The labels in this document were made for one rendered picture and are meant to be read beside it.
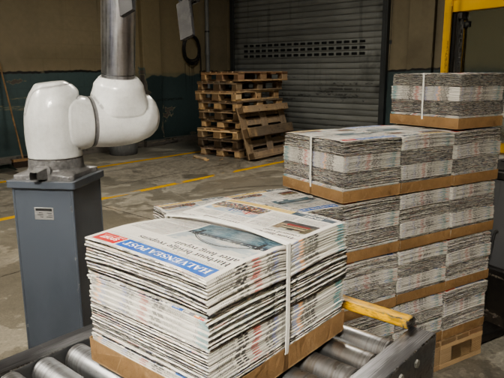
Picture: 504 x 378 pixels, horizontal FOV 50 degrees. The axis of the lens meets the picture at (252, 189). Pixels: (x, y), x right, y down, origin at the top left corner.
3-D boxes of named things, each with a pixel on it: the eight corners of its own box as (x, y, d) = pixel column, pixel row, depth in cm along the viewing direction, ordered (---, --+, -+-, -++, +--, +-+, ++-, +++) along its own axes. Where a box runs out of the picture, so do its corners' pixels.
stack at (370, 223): (159, 409, 213) (150, 204, 195) (378, 334, 271) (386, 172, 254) (202, 469, 180) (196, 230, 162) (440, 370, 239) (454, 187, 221)
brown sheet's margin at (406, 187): (337, 178, 238) (337, 168, 237) (385, 172, 252) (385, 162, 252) (400, 194, 206) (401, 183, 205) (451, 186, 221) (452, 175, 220)
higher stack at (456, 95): (377, 335, 271) (390, 72, 243) (418, 321, 286) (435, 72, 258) (439, 370, 238) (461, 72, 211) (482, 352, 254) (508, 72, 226)
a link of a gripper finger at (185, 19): (175, 4, 97) (178, 5, 97) (180, 40, 96) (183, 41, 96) (187, -3, 95) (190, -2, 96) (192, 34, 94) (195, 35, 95)
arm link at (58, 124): (21, 154, 162) (14, 80, 157) (82, 150, 172) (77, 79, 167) (33, 162, 149) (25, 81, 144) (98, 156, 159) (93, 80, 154)
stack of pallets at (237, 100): (244, 145, 970) (244, 71, 943) (289, 149, 915) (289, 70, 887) (194, 154, 866) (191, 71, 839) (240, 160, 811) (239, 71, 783)
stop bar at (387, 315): (253, 273, 136) (253, 265, 136) (415, 324, 108) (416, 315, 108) (244, 277, 134) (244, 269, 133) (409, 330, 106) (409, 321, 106)
